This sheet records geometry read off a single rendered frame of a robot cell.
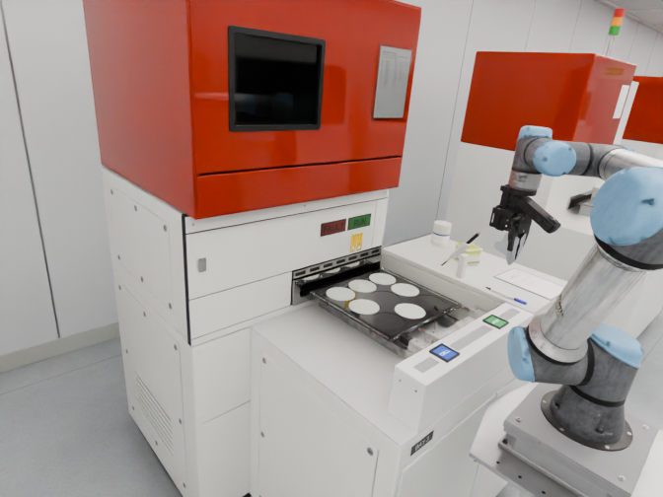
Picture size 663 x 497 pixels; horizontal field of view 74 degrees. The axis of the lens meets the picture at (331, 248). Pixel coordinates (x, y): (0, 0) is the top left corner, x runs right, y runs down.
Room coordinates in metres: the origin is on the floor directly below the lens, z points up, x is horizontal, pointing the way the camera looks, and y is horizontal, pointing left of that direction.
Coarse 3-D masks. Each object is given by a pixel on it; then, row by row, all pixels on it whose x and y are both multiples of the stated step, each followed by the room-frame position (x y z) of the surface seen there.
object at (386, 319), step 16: (384, 272) 1.55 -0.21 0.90; (384, 288) 1.41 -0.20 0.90; (336, 304) 1.27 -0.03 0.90; (384, 304) 1.30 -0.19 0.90; (416, 304) 1.31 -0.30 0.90; (432, 304) 1.32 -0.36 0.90; (448, 304) 1.33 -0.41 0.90; (368, 320) 1.18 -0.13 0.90; (384, 320) 1.19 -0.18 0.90; (400, 320) 1.19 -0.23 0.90; (416, 320) 1.20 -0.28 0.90
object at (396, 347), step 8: (320, 304) 1.38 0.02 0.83; (336, 312) 1.32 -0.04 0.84; (344, 320) 1.29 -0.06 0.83; (352, 320) 1.27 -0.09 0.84; (360, 328) 1.24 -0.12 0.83; (368, 336) 1.21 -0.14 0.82; (376, 336) 1.19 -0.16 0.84; (384, 344) 1.17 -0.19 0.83; (392, 344) 1.14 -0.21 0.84; (400, 344) 1.14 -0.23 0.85; (400, 352) 1.12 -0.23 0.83
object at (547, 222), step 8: (520, 200) 1.11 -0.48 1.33; (528, 200) 1.11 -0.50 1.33; (520, 208) 1.11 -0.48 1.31; (528, 208) 1.10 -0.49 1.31; (536, 208) 1.09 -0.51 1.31; (536, 216) 1.08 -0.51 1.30; (544, 216) 1.07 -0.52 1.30; (544, 224) 1.06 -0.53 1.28; (552, 224) 1.05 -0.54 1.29; (560, 224) 1.07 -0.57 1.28; (552, 232) 1.05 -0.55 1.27
